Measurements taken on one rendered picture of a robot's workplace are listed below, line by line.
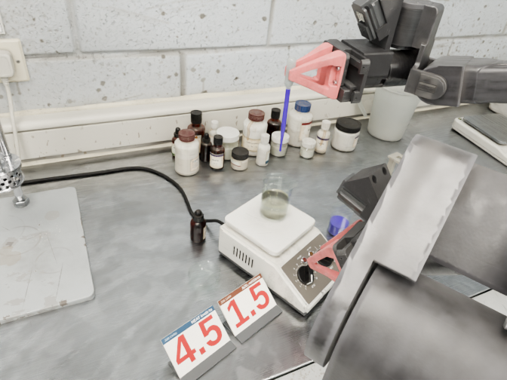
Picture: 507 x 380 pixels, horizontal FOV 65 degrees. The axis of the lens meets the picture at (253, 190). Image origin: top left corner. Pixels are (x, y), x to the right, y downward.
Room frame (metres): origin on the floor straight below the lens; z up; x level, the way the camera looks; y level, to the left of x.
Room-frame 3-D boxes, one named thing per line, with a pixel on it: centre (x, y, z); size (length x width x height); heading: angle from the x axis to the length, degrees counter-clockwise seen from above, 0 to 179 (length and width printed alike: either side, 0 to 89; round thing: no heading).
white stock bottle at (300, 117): (0.97, -0.10, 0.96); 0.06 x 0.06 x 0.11
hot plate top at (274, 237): (0.53, -0.04, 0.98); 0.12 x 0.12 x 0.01; 53
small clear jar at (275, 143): (0.90, -0.05, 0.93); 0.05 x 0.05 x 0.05
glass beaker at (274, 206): (0.55, -0.04, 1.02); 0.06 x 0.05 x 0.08; 93
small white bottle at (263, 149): (0.84, -0.01, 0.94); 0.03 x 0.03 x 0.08
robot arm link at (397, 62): (0.63, -0.19, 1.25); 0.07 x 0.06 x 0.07; 113
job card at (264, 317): (0.39, -0.02, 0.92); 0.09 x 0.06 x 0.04; 138
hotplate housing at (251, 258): (0.51, -0.06, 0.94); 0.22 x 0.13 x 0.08; 53
